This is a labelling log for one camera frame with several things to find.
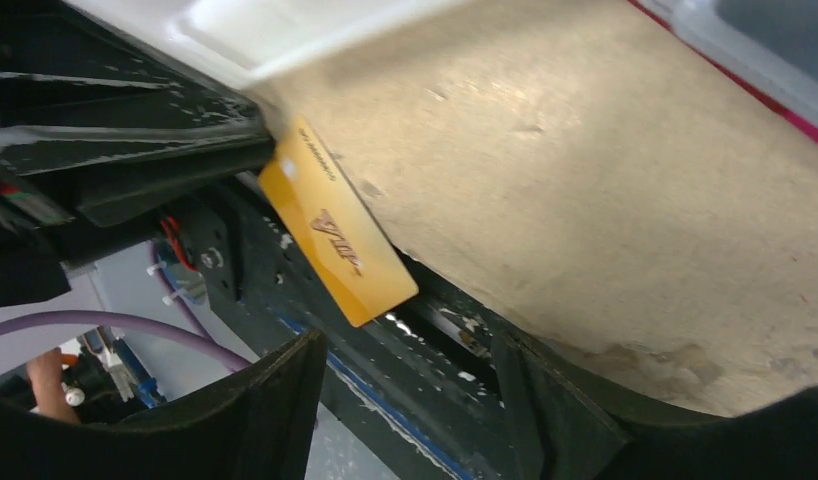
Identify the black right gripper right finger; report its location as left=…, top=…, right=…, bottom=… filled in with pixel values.
left=492, top=331, right=818, bottom=479

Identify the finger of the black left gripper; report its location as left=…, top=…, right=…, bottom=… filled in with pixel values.
left=0, top=1, right=274, bottom=226

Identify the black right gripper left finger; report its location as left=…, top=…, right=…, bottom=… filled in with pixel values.
left=0, top=331, right=327, bottom=479

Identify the white plastic card box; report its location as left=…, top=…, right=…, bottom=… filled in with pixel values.
left=71, top=0, right=457, bottom=90

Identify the gold credit card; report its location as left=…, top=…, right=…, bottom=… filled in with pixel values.
left=257, top=116, right=419, bottom=327

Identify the red leather card holder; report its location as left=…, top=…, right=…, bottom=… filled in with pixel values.
left=633, top=1, right=818, bottom=144

